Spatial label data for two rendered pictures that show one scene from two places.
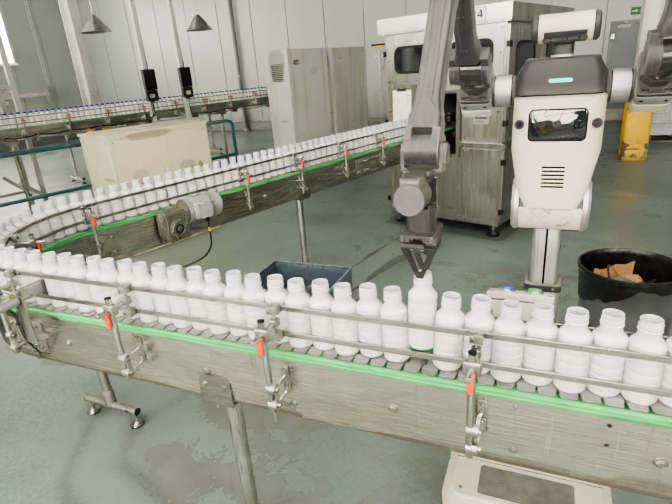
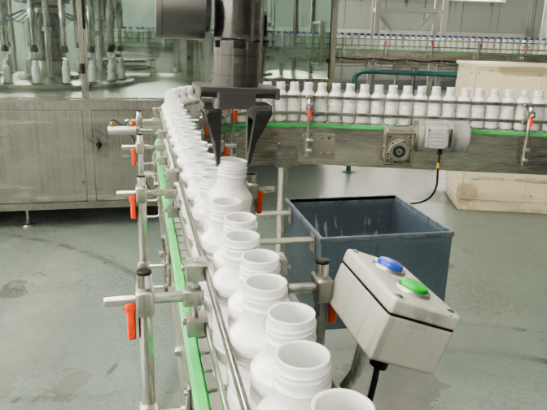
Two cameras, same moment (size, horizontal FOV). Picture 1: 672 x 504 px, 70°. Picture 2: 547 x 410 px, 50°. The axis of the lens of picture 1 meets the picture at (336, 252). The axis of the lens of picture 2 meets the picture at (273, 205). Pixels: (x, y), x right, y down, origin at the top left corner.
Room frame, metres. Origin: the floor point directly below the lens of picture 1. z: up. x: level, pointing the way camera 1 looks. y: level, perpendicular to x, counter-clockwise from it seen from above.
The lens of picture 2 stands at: (0.51, -0.80, 1.36)
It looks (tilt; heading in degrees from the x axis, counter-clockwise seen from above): 16 degrees down; 53
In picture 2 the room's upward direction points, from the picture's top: 2 degrees clockwise
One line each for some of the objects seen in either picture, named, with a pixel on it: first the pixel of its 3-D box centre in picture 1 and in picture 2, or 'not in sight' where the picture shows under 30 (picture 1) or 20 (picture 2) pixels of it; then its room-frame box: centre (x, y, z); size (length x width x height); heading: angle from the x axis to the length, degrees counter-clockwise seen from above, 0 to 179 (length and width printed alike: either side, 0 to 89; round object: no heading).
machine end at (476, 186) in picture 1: (475, 119); not in sight; (5.21, -1.57, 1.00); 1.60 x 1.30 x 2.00; 138
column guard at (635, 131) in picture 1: (636, 121); not in sight; (7.26, -4.59, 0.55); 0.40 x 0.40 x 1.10; 66
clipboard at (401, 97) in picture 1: (401, 105); not in sight; (4.90, -0.75, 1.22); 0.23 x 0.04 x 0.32; 48
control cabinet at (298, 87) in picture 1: (301, 117); not in sight; (7.40, 0.36, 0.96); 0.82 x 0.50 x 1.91; 138
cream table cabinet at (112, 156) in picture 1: (155, 183); (522, 135); (5.13, 1.86, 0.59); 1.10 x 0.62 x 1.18; 138
